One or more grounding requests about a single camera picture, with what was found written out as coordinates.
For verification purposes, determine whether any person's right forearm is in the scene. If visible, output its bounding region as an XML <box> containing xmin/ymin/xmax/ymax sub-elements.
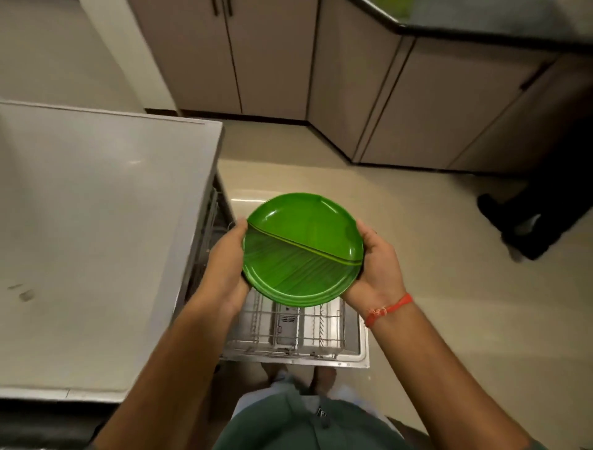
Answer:
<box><xmin>370</xmin><ymin>301</ymin><xmax>534</xmax><ymax>450</ymax></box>

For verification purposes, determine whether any person's left forearm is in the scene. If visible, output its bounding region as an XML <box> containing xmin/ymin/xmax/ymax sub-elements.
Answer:
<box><xmin>95</xmin><ymin>296</ymin><xmax>235</xmax><ymax>450</ymax></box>

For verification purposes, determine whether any round green plate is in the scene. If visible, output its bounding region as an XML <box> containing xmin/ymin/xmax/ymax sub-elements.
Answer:
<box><xmin>242</xmin><ymin>192</ymin><xmax>364</xmax><ymax>308</ymax></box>

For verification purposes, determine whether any orange thread wristband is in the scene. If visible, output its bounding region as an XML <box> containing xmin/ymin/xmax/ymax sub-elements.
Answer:
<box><xmin>363</xmin><ymin>292</ymin><xmax>413</xmax><ymax>329</ymax></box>

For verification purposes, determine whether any person's right hand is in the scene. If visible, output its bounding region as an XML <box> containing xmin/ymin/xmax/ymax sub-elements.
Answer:
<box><xmin>341</xmin><ymin>219</ymin><xmax>408</xmax><ymax>317</ymax></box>

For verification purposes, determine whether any green shirt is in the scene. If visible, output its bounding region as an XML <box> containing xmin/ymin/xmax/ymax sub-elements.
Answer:
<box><xmin>212</xmin><ymin>387</ymin><xmax>552</xmax><ymax>450</ymax></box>

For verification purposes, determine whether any silver dishwasher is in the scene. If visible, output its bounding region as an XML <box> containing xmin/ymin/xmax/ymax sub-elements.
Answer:
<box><xmin>0</xmin><ymin>98</ymin><xmax>371</xmax><ymax>404</ymax></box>

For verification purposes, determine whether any brown cabinet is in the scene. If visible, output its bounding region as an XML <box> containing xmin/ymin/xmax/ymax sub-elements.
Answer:
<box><xmin>127</xmin><ymin>0</ymin><xmax>593</xmax><ymax>175</ymax></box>

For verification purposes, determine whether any person's left hand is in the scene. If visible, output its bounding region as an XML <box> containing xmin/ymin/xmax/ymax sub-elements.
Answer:
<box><xmin>194</xmin><ymin>218</ymin><xmax>253</xmax><ymax>320</ymax></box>

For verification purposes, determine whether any wire dish rack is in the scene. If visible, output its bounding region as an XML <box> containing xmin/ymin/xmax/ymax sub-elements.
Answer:
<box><xmin>187</xmin><ymin>185</ymin><xmax>347</xmax><ymax>358</ymax></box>

